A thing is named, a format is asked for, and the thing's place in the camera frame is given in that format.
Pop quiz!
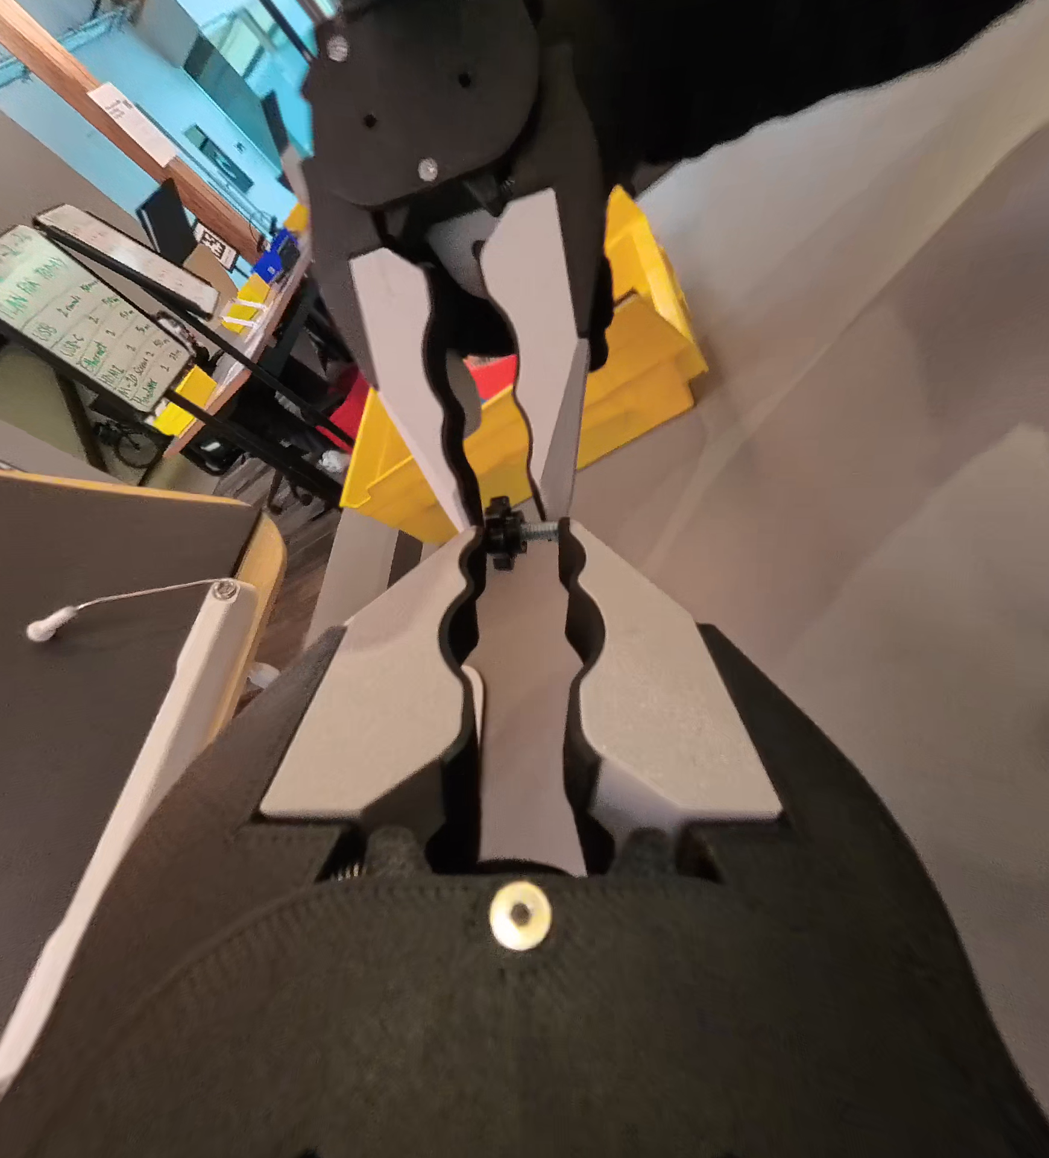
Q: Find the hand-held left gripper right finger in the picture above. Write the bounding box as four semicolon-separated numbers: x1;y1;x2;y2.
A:
559;518;786;852

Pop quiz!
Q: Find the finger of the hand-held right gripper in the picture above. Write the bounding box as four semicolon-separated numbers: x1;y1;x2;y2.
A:
478;187;593;521
350;249;483;531

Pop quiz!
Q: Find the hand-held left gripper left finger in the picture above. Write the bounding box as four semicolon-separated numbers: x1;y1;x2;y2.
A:
258;528;488;838

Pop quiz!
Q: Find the yellow plastic bin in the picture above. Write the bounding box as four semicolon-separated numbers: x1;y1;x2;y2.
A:
341;186;709;543

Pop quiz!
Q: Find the black star knob screw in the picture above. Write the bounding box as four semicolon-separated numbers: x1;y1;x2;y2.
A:
484;496;571;572

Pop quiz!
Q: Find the red floor crate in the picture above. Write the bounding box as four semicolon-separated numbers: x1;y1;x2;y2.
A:
338;371;374;453

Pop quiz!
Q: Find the whiteboard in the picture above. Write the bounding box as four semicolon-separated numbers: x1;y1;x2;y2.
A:
0;227;198;416
35;203;220;319

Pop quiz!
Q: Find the dark divider panel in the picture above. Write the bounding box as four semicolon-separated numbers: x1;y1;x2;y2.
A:
0;465;287;1133

